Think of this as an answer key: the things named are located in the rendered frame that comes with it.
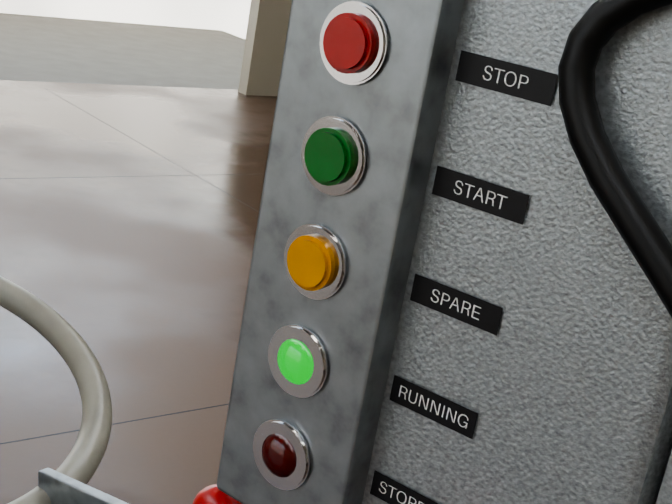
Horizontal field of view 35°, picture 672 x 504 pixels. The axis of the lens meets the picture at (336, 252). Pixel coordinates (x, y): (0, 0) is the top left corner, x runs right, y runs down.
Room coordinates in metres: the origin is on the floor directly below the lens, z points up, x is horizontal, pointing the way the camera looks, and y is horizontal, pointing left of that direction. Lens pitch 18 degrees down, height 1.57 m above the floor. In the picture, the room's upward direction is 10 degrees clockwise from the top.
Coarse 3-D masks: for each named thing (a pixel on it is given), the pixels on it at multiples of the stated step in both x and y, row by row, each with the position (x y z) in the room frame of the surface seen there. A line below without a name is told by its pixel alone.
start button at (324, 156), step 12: (324, 132) 0.47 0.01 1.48; (336, 132) 0.47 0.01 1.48; (312, 144) 0.47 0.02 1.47; (324, 144) 0.47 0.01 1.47; (336, 144) 0.47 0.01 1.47; (348, 144) 0.47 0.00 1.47; (312, 156) 0.47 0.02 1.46; (324, 156) 0.47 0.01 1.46; (336, 156) 0.47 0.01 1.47; (348, 156) 0.47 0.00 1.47; (312, 168) 0.47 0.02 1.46; (324, 168) 0.47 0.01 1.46; (336, 168) 0.47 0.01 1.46; (348, 168) 0.46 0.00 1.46; (324, 180) 0.47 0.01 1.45; (336, 180) 0.47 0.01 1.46
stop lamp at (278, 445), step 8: (264, 440) 0.48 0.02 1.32; (272, 440) 0.47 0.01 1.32; (280, 440) 0.47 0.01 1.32; (288, 440) 0.47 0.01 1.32; (264, 448) 0.48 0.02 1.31; (272, 448) 0.47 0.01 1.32; (280, 448) 0.47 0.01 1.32; (288, 448) 0.47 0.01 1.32; (264, 456) 0.48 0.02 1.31; (272, 456) 0.47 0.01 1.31; (280, 456) 0.47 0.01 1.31; (288, 456) 0.47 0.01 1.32; (272, 464) 0.47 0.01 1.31; (280, 464) 0.47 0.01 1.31; (288, 464) 0.47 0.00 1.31; (272, 472) 0.47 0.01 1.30; (280, 472) 0.47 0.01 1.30; (288, 472) 0.47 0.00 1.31
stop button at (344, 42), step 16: (336, 16) 0.48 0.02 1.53; (352, 16) 0.47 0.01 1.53; (336, 32) 0.47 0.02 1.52; (352, 32) 0.47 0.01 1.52; (368, 32) 0.47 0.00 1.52; (336, 48) 0.47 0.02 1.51; (352, 48) 0.47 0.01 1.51; (368, 48) 0.47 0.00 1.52; (336, 64) 0.47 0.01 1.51; (352, 64) 0.47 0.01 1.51
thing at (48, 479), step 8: (40, 472) 0.83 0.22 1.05; (48, 472) 0.83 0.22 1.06; (56, 472) 0.84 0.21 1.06; (40, 480) 0.83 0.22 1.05; (48, 480) 0.83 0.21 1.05; (56, 480) 0.82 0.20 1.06; (64, 480) 0.82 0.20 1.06; (72, 480) 0.82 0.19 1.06; (48, 488) 0.83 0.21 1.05; (56, 488) 0.82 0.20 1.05; (64, 488) 0.82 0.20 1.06; (72, 488) 0.81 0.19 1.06; (80, 488) 0.81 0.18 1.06; (88, 488) 0.81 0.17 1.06; (56, 496) 0.82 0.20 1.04; (64, 496) 0.82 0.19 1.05; (72, 496) 0.81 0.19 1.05; (80, 496) 0.80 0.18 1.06; (88, 496) 0.80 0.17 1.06; (96, 496) 0.80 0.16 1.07; (104, 496) 0.80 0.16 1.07; (112, 496) 0.80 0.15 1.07
